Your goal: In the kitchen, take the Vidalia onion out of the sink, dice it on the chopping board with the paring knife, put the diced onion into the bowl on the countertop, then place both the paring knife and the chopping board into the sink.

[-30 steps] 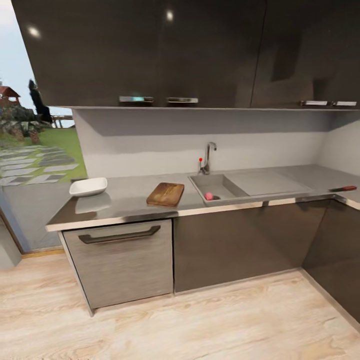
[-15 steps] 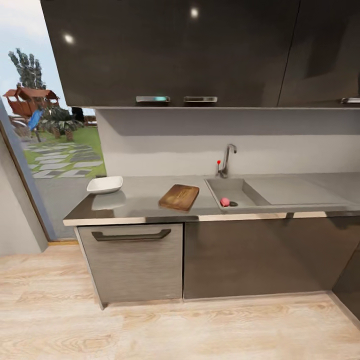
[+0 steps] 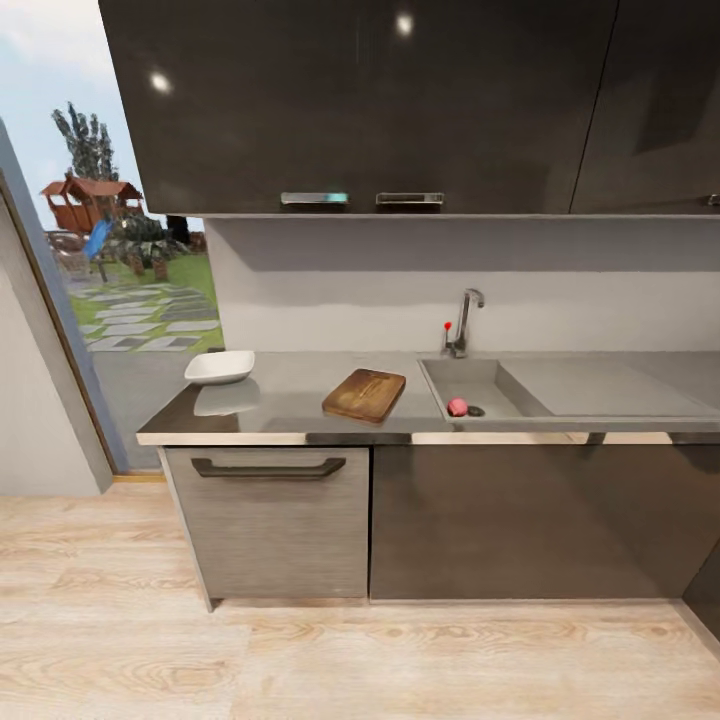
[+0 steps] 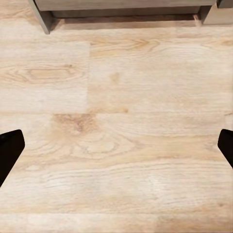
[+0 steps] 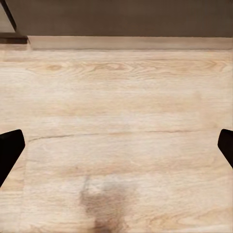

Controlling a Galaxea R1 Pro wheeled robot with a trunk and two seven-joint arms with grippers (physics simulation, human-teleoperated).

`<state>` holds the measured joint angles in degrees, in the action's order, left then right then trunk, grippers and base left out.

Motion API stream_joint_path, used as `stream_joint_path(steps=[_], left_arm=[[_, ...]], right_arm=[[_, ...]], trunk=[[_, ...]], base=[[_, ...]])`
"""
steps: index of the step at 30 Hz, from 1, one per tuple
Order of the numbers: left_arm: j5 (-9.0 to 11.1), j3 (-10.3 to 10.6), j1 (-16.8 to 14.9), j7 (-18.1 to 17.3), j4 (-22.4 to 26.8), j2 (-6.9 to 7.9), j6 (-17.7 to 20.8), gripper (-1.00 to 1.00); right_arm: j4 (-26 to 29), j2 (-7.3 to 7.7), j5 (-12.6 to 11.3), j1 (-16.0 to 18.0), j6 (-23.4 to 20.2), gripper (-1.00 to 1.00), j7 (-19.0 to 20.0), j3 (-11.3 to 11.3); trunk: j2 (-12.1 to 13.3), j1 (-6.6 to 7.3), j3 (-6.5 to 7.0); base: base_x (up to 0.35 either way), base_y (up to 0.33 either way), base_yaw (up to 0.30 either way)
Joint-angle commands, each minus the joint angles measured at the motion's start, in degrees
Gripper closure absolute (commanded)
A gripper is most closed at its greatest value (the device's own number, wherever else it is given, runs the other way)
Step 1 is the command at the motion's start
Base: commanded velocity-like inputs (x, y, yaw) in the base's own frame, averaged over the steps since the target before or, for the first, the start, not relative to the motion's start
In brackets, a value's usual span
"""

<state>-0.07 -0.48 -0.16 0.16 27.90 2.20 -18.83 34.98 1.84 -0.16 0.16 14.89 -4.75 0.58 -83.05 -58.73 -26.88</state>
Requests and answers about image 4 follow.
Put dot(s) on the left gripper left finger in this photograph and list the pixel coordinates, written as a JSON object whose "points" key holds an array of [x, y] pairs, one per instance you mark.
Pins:
{"points": [[12, 145]]}

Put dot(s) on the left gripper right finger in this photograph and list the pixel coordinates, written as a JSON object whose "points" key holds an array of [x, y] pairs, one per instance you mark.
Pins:
{"points": [[225, 144]]}

